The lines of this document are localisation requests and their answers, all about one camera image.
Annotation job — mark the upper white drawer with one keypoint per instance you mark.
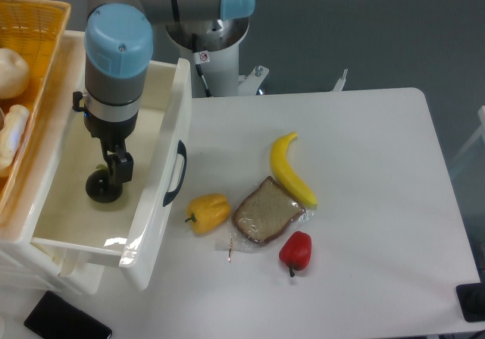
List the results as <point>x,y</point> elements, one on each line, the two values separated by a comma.
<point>126,233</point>

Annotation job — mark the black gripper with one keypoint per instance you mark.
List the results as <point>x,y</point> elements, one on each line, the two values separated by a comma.
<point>111,124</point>

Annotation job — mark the black drawer handle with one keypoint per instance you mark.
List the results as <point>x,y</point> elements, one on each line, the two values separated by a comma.
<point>178,174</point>

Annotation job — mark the white drawer cabinet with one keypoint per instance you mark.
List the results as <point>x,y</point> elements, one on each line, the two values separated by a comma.
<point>26,260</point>

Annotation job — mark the yellow banana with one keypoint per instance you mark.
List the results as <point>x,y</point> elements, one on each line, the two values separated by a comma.
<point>284,173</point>

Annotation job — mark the black device at table edge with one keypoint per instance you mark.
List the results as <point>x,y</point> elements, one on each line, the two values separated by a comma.
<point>471,301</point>

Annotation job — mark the red bell pepper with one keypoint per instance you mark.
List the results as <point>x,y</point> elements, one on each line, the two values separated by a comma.
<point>296,252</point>

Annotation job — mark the bread slice in plastic wrap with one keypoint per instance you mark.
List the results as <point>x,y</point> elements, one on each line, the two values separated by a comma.
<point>268,215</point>

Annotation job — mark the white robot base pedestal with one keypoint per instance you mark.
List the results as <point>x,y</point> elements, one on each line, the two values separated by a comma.
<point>219,58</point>

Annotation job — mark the dark purple mangosteen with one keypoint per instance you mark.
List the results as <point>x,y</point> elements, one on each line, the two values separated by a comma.
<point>102,186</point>

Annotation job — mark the round white bun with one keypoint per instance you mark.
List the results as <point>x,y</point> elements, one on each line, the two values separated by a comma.
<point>15,74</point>

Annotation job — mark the long white bread roll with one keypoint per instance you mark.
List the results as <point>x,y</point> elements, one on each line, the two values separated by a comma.
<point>13,127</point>

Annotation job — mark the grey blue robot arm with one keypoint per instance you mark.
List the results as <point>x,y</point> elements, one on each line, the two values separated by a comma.
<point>119,44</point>

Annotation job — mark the yellow bell pepper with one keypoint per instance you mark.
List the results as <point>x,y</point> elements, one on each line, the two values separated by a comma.
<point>205,213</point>

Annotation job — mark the black smartphone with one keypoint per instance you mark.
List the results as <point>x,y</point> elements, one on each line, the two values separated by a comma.
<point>53,317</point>

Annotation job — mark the yellow wicker basket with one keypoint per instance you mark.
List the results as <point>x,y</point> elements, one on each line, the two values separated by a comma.
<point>33,29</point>

